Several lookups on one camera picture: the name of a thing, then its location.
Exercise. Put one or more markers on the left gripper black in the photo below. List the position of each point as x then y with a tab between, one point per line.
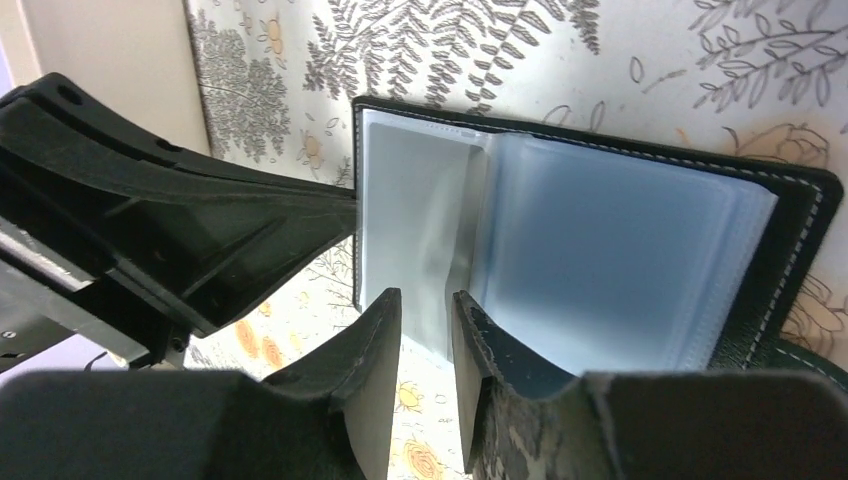
113	234

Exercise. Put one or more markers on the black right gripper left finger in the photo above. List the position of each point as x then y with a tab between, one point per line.
327	416

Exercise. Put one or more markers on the cream plastic oblong tray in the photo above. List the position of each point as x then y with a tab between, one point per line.
133	56

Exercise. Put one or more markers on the grey credit card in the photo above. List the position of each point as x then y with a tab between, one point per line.
442	204

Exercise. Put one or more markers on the floral patterned table mat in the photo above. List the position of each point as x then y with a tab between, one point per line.
756	79

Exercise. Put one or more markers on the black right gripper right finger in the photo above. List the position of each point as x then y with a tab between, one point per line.
522	417

